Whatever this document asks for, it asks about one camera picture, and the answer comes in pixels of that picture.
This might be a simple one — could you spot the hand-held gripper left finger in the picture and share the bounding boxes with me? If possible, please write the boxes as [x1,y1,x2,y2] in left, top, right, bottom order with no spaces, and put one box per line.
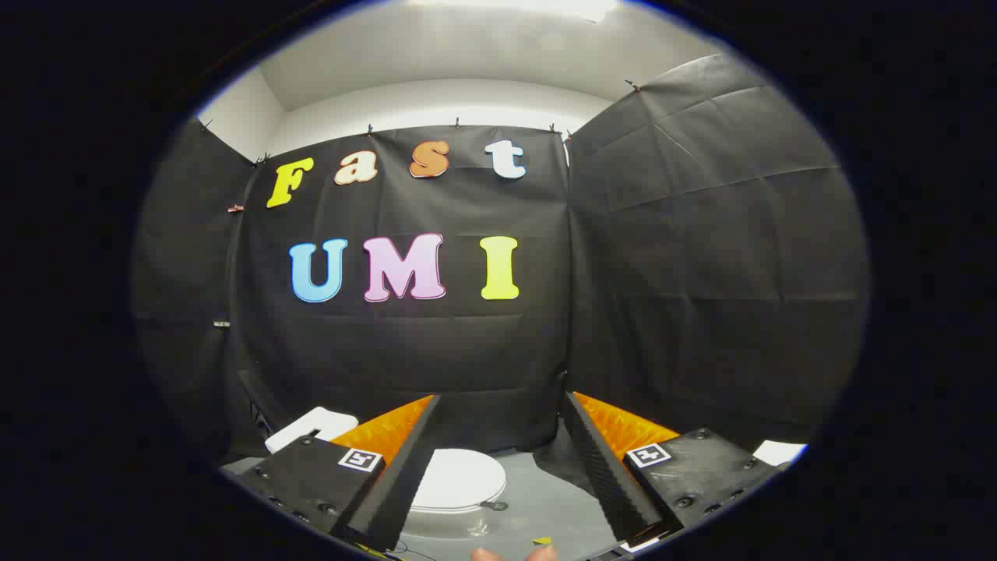
[222,393,442,554]

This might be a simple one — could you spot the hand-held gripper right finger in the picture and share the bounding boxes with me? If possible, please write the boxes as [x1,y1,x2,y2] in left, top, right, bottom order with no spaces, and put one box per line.
[562,391,791,551]

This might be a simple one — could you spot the white toilet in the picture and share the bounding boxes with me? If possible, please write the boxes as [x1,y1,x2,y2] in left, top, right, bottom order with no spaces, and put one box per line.
[265,406,509,541]

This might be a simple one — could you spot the black backdrop cloth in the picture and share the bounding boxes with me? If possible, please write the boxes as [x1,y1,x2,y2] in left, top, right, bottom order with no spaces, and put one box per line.
[131,53,871,471]

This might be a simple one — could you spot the white flat object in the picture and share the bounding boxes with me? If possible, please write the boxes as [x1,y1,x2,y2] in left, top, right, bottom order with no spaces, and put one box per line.
[752,439,809,468]

